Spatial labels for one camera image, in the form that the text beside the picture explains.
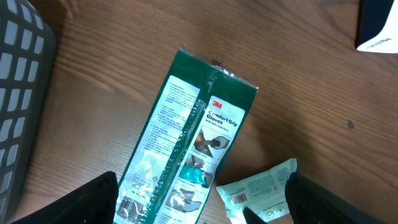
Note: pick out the grey plastic mesh basket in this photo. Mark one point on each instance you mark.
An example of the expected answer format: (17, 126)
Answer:
(28, 48)

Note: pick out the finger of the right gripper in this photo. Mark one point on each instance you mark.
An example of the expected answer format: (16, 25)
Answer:
(251, 217)

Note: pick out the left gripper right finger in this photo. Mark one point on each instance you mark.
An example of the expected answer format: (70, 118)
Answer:
(310, 203)

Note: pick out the light green wipes pack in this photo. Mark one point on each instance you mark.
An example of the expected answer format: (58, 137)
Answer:
(263, 193)

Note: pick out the white barcode scanner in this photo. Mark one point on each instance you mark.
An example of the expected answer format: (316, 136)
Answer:
(377, 26)

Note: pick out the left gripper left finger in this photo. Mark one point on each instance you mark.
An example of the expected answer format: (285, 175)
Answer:
(92, 203)

